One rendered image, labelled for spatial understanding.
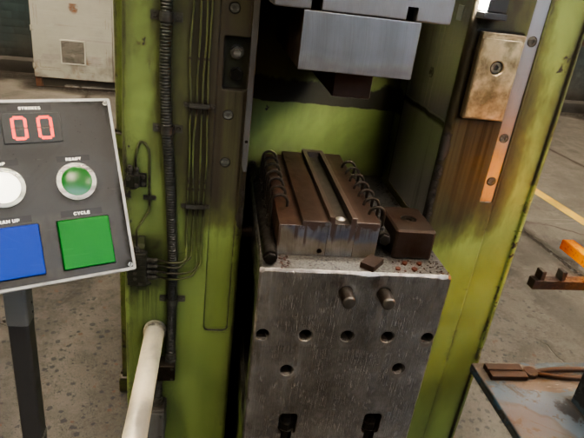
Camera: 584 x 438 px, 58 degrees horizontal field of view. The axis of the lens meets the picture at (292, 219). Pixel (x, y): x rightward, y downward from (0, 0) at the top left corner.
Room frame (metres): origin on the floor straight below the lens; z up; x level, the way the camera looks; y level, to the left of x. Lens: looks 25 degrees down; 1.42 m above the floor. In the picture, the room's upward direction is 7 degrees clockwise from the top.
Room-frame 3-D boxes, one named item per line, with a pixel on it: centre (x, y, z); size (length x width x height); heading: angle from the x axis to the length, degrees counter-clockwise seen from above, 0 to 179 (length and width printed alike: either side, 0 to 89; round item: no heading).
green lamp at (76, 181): (0.75, 0.33, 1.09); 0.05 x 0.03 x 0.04; 100
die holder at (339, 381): (1.16, -0.09, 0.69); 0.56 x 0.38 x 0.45; 10
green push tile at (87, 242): (0.71, 0.31, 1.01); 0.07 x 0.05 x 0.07; 125
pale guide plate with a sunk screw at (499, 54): (1.11, -0.36, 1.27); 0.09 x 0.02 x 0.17; 100
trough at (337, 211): (1.14, -0.06, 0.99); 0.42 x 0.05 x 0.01; 10
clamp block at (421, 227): (1.02, -0.24, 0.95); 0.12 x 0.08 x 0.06; 10
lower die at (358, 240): (1.14, -0.04, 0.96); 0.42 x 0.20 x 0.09; 10
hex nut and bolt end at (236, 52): (1.05, 0.14, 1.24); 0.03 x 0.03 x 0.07; 10
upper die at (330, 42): (1.14, -0.04, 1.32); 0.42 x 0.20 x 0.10; 10
